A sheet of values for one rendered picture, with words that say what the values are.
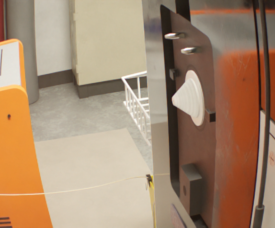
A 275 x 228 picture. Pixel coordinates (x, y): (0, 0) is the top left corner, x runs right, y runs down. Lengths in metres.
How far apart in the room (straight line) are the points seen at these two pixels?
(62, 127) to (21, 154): 2.54
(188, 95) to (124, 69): 3.26
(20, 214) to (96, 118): 2.58
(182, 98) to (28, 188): 0.48
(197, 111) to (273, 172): 0.23
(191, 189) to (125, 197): 0.74
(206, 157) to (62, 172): 0.94
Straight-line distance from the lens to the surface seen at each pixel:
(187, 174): 0.71
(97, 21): 3.78
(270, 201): 0.47
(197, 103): 0.65
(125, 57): 3.88
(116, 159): 1.62
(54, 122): 3.65
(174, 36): 0.67
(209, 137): 0.65
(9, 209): 1.09
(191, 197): 0.71
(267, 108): 0.42
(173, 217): 0.82
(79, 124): 3.58
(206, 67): 0.61
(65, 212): 1.39
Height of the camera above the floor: 1.46
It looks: 24 degrees down
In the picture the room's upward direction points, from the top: 4 degrees counter-clockwise
